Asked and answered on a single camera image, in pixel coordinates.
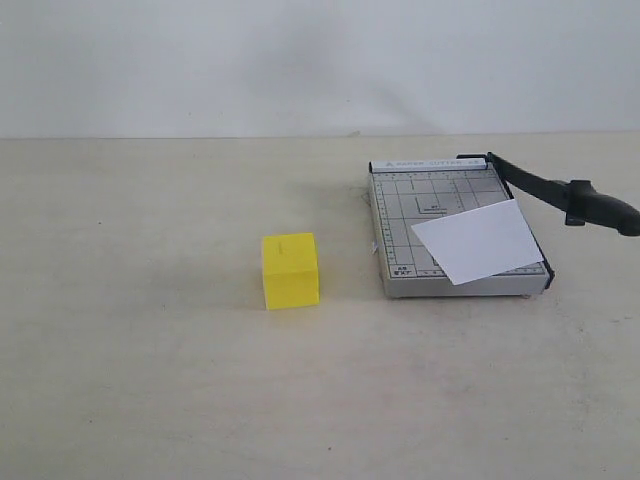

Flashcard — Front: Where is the grey paper cutter base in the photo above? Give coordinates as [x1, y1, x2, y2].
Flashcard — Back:
[369, 154, 555, 298]

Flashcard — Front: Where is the black cutter blade arm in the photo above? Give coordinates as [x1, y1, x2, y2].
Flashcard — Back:
[486, 152, 639, 237]

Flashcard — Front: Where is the white paper sheet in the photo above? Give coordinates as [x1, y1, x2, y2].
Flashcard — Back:
[412, 199, 543, 285]

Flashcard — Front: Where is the yellow cube block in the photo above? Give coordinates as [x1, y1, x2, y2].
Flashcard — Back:
[261, 232, 320, 310]

